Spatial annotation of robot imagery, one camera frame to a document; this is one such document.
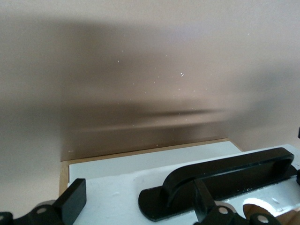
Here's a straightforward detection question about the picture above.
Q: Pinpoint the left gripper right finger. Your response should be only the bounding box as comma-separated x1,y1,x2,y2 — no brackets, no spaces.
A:
193,179,227,225

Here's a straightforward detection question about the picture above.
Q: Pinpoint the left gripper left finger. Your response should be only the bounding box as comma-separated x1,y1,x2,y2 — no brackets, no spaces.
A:
53,178,88,225

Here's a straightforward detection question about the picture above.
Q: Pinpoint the black metal drawer handle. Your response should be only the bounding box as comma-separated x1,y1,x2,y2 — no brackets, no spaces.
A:
138,147,297,224

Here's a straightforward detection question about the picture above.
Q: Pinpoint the white-fronted wooden drawer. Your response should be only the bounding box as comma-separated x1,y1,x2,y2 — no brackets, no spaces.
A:
67,144,300,225

